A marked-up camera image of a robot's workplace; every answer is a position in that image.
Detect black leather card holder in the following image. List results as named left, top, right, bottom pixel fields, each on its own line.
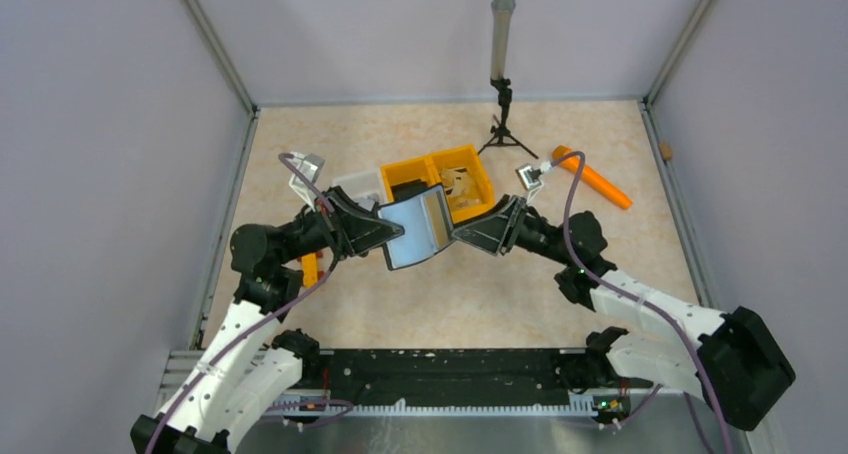
left=377, top=184, right=455, bottom=271

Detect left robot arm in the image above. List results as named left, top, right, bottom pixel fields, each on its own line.
left=130, top=187, right=405, bottom=453

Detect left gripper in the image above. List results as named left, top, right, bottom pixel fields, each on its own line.
left=276, top=184, right=405, bottom=265

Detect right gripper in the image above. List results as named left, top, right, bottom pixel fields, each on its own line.
left=452, top=193, right=574, bottom=266

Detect yellow bin with black cards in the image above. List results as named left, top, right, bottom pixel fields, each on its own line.
left=380, top=156, right=439, bottom=203

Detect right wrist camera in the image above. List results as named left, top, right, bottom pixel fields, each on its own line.
left=516, top=162, right=551, bottom=203

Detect white plastic bin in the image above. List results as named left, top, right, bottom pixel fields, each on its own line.
left=331, top=168, right=388, bottom=210

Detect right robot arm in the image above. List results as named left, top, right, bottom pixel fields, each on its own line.
left=452, top=196, right=796, bottom=431

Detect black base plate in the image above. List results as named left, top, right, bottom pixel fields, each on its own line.
left=295, top=348, right=637, bottom=408

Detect black mini tripod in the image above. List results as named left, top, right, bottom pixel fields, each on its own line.
left=477, top=78, right=539, bottom=159

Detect orange toy microphone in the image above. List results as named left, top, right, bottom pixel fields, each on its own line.
left=557, top=156, right=633, bottom=210

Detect yellow bin with beige cards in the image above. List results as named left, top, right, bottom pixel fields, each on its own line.
left=430, top=145, right=496, bottom=224

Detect beige striped cards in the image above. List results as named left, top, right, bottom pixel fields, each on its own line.
left=439, top=167, right=480, bottom=210

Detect yellow toy car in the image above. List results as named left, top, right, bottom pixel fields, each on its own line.
left=298, top=251, right=324, bottom=288

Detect black cards stack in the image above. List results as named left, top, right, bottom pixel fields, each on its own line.
left=390, top=179, right=429, bottom=202

